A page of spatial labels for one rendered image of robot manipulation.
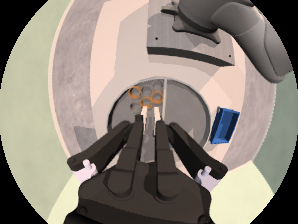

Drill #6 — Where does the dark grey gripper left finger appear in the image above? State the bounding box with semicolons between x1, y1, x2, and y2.
67;107;147;198

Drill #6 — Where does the blue shallow tray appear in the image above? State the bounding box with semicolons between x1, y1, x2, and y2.
208;106;240;144

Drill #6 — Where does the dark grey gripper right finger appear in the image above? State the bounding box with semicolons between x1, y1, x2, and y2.
154;107;228;201

